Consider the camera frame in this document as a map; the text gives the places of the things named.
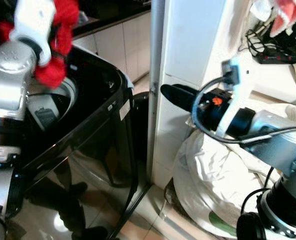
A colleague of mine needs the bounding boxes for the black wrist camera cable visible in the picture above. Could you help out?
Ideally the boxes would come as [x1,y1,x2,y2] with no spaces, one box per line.
[191,75,296,146]

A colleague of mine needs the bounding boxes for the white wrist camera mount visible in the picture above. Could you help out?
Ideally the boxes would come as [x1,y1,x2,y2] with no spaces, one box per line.
[218,57,257,139]
[10,0,57,67]

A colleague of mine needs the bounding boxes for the white washer label sticker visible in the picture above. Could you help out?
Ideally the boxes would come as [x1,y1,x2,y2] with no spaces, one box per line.
[118,101,132,121]

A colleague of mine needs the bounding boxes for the steel washer drum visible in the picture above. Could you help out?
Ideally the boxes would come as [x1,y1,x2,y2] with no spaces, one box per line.
[24,76,80,135]

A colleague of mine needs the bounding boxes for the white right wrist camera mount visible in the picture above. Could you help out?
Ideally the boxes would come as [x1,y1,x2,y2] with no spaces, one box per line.
[218,57,257,139]

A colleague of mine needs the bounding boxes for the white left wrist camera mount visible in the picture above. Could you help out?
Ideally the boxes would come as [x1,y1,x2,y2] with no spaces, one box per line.
[10,0,57,67]

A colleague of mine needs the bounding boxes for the pink and white towel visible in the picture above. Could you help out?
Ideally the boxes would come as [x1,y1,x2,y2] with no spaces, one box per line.
[249,0,296,39]

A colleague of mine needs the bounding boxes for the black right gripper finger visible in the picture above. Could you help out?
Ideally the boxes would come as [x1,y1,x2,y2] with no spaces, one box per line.
[172,98,201,116]
[160,84,201,104]

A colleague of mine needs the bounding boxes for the black top-load washing machine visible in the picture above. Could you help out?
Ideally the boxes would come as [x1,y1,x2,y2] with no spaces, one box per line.
[0,45,140,240]

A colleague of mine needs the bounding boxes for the grey metal pipe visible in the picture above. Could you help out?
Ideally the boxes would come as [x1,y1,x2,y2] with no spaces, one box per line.
[146,0,167,187]

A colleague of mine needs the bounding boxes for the white kitchen base cabinets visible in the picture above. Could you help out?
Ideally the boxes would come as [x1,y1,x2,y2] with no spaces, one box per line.
[72,0,153,85]

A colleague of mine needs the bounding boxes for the red knitted garment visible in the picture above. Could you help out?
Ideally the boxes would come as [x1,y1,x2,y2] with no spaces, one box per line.
[0,0,82,90]

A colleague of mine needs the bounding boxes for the white cloth laundry bag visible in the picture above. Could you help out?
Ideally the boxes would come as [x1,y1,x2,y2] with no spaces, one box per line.
[172,101,296,240]

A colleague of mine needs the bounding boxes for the black power strip with cables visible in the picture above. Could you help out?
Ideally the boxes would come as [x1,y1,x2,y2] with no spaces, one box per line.
[238,20,296,65]

